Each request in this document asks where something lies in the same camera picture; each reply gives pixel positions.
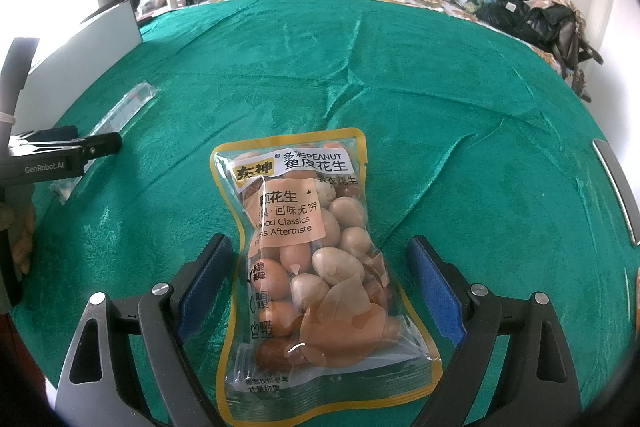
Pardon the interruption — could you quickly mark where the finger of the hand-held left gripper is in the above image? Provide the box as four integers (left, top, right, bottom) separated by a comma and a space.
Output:
75, 132, 124, 160
10, 125, 80, 146

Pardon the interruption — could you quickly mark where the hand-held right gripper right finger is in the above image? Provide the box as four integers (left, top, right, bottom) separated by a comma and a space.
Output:
406, 235, 583, 427

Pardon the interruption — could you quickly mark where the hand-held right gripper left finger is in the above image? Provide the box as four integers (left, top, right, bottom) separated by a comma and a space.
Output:
52, 233, 235, 427

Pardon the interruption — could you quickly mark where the clear long pastry packet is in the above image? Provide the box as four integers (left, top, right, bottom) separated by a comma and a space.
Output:
50, 80, 159, 206

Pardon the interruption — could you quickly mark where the clear yellow-edged nut packet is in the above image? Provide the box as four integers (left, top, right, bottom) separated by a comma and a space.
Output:
210, 129, 444, 426

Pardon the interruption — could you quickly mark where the white cardboard box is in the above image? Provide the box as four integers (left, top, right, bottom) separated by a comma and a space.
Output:
27, 2, 144, 80

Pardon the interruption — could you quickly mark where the person's left hand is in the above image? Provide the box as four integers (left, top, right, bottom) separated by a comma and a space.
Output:
10, 204, 37, 279

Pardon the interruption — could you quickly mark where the green cloth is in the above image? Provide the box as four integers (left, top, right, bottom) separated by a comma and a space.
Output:
10, 0, 640, 427

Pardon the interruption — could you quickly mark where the grey laptop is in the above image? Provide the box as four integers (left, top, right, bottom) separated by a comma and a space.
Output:
591, 139, 640, 249

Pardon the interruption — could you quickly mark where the pile of dark clothes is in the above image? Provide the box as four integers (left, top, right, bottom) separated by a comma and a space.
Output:
465, 0, 604, 98

